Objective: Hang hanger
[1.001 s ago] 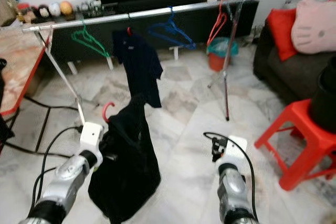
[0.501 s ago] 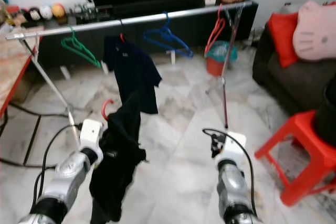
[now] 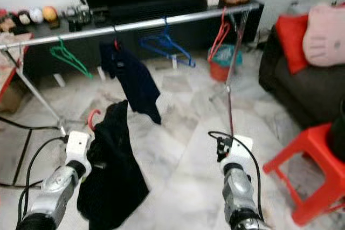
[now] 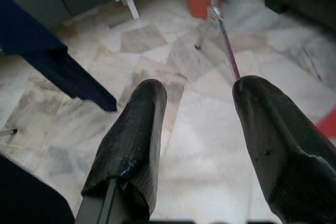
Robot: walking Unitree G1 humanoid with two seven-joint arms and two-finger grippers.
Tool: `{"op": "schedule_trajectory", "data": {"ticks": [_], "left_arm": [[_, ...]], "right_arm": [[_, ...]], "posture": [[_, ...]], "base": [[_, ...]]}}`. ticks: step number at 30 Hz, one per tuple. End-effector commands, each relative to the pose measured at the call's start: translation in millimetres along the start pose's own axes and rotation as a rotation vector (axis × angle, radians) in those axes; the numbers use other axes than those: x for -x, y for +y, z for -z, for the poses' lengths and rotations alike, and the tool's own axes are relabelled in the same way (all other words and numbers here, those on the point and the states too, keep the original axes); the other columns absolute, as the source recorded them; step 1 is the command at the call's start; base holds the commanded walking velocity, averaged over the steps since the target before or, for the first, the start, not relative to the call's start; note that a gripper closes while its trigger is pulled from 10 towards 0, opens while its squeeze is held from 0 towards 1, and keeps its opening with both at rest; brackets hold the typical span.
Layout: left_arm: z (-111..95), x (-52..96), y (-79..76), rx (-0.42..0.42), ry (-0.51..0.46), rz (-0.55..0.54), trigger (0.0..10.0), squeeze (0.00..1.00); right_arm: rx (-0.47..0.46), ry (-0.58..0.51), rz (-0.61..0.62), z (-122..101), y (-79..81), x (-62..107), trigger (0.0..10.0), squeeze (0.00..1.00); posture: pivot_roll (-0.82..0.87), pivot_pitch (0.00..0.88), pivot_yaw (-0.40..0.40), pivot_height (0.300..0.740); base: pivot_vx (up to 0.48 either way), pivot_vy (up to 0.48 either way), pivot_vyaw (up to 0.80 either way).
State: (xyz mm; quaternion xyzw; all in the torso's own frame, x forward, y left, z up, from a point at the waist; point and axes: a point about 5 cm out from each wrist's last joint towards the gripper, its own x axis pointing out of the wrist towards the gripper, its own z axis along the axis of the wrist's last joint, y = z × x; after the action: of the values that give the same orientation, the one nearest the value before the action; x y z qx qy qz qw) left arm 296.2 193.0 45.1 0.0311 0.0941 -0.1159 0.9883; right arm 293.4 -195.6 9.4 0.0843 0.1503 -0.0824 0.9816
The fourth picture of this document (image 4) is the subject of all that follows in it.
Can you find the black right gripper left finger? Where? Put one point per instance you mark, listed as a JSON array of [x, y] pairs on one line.
[[131, 145]]

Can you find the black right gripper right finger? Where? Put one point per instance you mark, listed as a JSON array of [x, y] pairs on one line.
[[283, 142]]

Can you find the black garment with green print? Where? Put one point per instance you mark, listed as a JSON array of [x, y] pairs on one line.
[[26, 195]]

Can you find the red plastic stool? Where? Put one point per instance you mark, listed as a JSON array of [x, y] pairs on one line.
[[328, 125]]

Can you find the navy blue shirt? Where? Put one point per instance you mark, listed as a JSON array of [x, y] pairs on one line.
[[52, 58]]

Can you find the metal clothes rack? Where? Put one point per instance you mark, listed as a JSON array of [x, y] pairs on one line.
[[220, 24]]

